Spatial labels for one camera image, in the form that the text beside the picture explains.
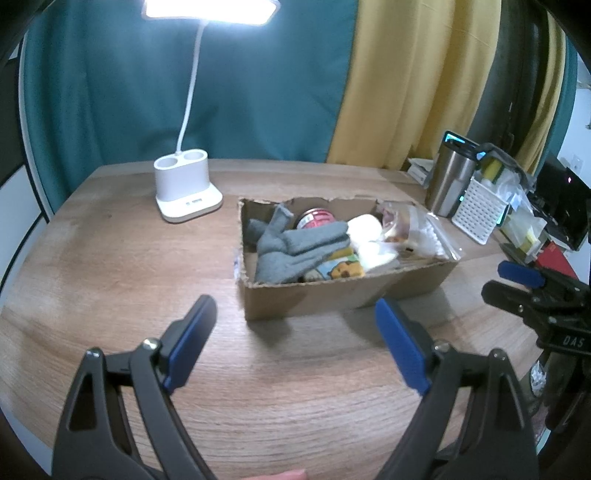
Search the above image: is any cardboard box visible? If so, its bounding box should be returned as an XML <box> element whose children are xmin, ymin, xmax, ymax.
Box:
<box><xmin>235</xmin><ymin>196</ymin><xmax>462</xmax><ymax>321</ymax></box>

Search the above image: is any white desk lamp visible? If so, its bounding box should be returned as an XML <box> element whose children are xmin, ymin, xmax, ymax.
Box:
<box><xmin>144</xmin><ymin>0</ymin><xmax>282</xmax><ymax>225</ymax></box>

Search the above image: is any bag of cotton swabs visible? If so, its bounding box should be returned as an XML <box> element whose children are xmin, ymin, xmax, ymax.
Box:
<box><xmin>418</xmin><ymin>215</ymin><xmax>455</xmax><ymax>261</ymax></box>

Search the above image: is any clear plastic snack bag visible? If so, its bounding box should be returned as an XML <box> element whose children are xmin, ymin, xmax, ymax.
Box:
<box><xmin>376</xmin><ymin>200</ymin><xmax>462</xmax><ymax>265</ymax></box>

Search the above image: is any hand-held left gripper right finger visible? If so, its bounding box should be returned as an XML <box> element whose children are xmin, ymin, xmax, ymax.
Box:
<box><xmin>374</xmin><ymin>298</ymin><xmax>540</xmax><ymax>480</ymax></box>

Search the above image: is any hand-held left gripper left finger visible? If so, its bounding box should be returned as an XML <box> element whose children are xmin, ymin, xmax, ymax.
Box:
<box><xmin>52</xmin><ymin>295</ymin><xmax>219</xmax><ymax>480</ymax></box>

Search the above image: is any round tin can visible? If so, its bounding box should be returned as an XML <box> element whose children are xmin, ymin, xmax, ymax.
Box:
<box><xmin>295</xmin><ymin>208</ymin><xmax>339</xmax><ymax>232</ymax></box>

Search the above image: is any crumpled clear plastic bag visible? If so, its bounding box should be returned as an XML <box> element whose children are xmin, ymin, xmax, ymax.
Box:
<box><xmin>494</xmin><ymin>161</ymin><xmax>539</xmax><ymax>217</ymax></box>

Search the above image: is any white perforated basket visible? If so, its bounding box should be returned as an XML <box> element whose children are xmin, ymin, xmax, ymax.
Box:
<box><xmin>451</xmin><ymin>176</ymin><xmax>509</xmax><ymax>244</ymax></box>

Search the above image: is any colourful printed packet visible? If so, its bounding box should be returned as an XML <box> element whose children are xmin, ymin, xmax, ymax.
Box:
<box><xmin>302</xmin><ymin>254</ymin><xmax>366</xmax><ymax>282</ymax></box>

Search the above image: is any small white paper box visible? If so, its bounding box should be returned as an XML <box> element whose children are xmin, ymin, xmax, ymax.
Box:
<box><xmin>407</xmin><ymin>158</ymin><xmax>435</xmax><ymax>186</ymax></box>

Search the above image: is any dark grey curtain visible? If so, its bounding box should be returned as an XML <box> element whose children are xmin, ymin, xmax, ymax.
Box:
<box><xmin>471</xmin><ymin>0</ymin><xmax>561</xmax><ymax>160</ymax></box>

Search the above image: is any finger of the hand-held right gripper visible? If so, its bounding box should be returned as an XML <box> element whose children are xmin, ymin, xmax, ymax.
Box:
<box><xmin>498</xmin><ymin>261</ymin><xmax>583</xmax><ymax>292</ymax></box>
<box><xmin>481</xmin><ymin>280</ymin><xmax>552</xmax><ymax>320</ymax></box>

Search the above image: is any crumpled white paper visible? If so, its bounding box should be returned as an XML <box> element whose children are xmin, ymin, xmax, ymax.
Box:
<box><xmin>530</xmin><ymin>362</ymin><xmax>550</xmax><ymax>398</ymax></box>

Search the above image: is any yellow curtain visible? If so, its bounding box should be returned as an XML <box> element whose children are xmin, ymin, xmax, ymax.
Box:
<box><xmin>325</xmin><ymin>0</ymin><xmax>504</xmax><ymax>171</ymax></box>

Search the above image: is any person's left hand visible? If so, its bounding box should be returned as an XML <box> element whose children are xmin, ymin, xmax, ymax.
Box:
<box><xmin>249</xmin><ymin>466</ymin><xmax>308</xmax><ymax>480</ymax></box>

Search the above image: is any stainless steel tumbler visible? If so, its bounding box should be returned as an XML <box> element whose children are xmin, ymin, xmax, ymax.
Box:
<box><xmin>425</xmin><ymin>131</ymin><xmax>481</xmax><ymax>217</ymax></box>

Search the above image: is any white soft bundle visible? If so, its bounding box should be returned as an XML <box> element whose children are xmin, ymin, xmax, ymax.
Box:
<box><xmin>358</xmin><ymin>241</ymin><xmax>400</xmax><ymax>271</ymax></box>
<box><xmin>346</xmin><ymin>213</ymin><xmax>384</xmax><ymax>243</ymax></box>

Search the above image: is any yellow sticky note pad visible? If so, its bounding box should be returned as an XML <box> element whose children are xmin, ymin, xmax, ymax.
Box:
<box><xmin>501</xmin><ymin>210</ymin><xmax>550</xmax><ymax>251</ymax></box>

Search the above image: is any grey knitted glove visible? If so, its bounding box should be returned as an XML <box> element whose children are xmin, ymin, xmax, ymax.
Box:
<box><xmin>244</xmin><ymin>203</ymin><xmax>294</xmax><ymax>247</ymax></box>
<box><xmin>254</xmin><ymin>220</ymin><xmax>352</xmax><ymax>284</ymax></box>

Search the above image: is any teal curtain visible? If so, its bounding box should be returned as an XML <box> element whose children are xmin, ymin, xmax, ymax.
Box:
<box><xmin>23</xmin><ymin>0</ymin><xmax>361</xmax><ymax>213</ymax></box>

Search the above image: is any black monitor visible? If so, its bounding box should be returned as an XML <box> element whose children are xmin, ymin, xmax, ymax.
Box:
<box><xmin>536</xmin><ymin>154</ymin><xmax>591</xmax><ymax>252</ymax></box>

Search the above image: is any red book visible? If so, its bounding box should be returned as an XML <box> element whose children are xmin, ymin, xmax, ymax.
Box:
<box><xmin>536</xmin><ymin>240</ymin><xmax>579</xmax><ymax>278</ymax></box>

